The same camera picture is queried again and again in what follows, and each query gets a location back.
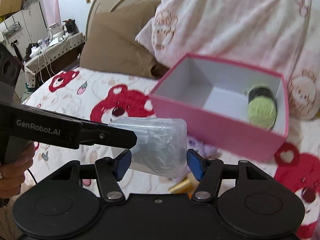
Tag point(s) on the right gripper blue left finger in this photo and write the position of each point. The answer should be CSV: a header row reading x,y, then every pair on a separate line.
x,y
109,172

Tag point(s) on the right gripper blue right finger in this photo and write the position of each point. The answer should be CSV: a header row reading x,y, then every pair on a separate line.
x,y
207,173

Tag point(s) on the purple plush toy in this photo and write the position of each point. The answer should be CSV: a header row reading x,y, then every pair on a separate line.
x,y
204,150

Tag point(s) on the gold foundation bottle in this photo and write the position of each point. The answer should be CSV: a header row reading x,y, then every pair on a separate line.
x,y
187,185

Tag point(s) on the clear plastic floss pick box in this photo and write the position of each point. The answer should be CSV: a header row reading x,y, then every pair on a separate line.
x,y
161,147

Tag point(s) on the green yarn ball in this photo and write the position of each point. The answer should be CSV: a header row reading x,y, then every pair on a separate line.
x,y
262,107

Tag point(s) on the person's left hand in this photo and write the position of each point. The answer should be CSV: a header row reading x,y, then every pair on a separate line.
x,y
13,174

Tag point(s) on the pink cardboard box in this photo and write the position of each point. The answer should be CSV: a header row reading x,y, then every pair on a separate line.
x,y
211,95

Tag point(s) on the bedside table with cloth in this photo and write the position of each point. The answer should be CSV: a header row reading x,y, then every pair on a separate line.
x,y
45,59

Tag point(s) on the white cabinet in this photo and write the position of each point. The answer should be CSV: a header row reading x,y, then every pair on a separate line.
x,y
22,28

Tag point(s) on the black white plush cat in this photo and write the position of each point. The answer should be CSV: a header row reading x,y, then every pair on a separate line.
x,y
70,28

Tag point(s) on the brown pillow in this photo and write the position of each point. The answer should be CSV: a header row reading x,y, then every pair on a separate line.
x,y
111,47

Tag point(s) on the pink cartoon blanket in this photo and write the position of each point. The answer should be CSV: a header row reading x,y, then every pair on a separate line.
x,y
282,35

